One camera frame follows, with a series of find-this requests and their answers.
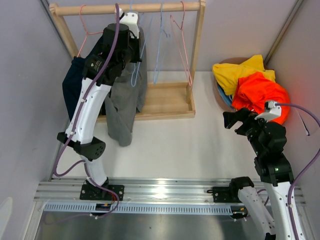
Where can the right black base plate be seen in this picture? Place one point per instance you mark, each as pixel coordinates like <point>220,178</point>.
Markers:
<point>223,194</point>

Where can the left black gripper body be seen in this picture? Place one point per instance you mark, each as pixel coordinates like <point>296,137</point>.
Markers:
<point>134,44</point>

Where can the navy blue shorts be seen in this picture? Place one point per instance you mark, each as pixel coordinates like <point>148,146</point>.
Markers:
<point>72,83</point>

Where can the grey shorts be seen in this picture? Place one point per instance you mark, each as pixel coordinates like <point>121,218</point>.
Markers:
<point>127,98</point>

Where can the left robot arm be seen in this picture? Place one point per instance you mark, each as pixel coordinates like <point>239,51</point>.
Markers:
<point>113,77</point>

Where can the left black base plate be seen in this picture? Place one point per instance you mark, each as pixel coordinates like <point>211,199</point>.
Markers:
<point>93,193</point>

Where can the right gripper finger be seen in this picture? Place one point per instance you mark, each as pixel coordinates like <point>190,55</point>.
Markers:
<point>230,119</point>
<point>246,117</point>

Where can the orange shorts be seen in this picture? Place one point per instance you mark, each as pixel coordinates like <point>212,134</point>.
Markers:
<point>254,90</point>

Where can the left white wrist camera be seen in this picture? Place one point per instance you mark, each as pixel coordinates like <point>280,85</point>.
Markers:
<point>130,19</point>

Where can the aluminium mounting rail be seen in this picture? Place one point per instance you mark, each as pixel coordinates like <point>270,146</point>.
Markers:
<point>136,190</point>

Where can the yellow shorts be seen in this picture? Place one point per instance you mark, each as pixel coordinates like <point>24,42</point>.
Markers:
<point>227,74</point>

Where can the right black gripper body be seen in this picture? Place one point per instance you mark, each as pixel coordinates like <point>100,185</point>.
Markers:
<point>253,129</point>

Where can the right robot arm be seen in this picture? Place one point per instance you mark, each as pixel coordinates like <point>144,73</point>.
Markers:
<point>268,139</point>

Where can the slotted grey cable duct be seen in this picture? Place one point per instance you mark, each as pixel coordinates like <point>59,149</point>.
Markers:
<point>221,210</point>

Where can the light blue shorts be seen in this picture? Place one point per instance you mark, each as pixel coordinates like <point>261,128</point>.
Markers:
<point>227,99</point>

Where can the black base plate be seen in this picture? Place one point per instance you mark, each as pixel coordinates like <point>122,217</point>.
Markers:
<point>223,194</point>
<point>93,193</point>

